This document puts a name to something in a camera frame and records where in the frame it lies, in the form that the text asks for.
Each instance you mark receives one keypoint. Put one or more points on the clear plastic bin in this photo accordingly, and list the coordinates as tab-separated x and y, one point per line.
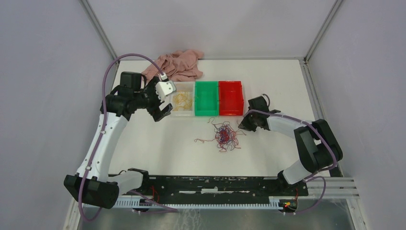
183	99

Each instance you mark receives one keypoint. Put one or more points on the green plastic bin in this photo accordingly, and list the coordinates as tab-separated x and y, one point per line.
206	98

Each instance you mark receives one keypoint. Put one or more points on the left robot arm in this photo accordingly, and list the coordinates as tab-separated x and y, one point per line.
91	183

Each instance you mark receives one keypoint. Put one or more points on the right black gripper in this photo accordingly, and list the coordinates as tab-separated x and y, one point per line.
245	124

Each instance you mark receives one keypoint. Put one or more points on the red plastic bin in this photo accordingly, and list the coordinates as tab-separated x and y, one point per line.
231	99

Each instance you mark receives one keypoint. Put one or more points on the aluminium frame rail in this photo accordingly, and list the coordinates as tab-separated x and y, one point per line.
336	187

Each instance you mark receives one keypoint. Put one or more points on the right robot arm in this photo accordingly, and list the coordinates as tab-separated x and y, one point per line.
317	147

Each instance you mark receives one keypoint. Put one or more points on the pink crumpled garment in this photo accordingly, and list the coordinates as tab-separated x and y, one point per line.
181	65

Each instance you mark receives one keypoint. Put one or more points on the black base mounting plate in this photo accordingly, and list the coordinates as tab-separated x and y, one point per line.
207	198

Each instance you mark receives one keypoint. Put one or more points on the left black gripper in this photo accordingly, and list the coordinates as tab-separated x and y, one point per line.
157	115

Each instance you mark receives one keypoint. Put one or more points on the white slotted cable duct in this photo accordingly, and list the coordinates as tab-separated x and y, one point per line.
136	202

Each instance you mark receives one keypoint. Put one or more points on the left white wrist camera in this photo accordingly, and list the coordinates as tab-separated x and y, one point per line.
165	87

